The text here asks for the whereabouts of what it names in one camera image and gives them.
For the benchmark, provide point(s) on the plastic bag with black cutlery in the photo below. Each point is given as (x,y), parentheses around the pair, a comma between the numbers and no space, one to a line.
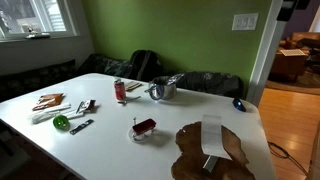
(173,79)

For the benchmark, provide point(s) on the silver metal pot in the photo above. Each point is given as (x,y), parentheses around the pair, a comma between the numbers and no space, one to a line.
(169,90)

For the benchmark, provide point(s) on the blue tape roll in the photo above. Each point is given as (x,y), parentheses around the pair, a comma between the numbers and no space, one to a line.
(156,92)

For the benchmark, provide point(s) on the tan card packet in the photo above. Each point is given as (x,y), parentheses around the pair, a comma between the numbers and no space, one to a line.
(131,85)

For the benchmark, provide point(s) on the black backpack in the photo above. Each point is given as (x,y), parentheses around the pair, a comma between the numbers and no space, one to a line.
(144,65)

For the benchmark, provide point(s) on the metal spoon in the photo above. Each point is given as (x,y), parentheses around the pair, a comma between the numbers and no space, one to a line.
(128,99)

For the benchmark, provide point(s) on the red soda can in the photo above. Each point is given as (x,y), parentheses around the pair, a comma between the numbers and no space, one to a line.
(119,89)

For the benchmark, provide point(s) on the red box on clear dish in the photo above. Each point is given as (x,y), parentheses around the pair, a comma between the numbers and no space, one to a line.
(141,131)

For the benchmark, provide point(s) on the floral dark cushion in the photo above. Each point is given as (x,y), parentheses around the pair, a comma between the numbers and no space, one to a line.
(217,83)

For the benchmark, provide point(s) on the white paper receipt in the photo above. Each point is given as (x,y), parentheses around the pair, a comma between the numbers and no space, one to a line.
(211,136)

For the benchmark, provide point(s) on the dark flat strip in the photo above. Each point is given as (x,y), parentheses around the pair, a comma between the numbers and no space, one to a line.
(81,126)

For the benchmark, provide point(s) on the green round container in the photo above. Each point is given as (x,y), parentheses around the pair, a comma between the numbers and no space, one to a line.
(61,122)

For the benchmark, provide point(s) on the white plastic wrapped utensils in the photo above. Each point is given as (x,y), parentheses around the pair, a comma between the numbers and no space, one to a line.
(49,113)

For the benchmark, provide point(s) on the wooden chest furniture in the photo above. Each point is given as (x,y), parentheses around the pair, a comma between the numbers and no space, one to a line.
(288,65)

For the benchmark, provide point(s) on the dark bench seat cushion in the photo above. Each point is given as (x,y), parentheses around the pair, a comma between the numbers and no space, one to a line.
(18,84)

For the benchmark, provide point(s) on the white light switch plate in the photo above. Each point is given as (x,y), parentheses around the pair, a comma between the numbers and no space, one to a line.
(245,22)

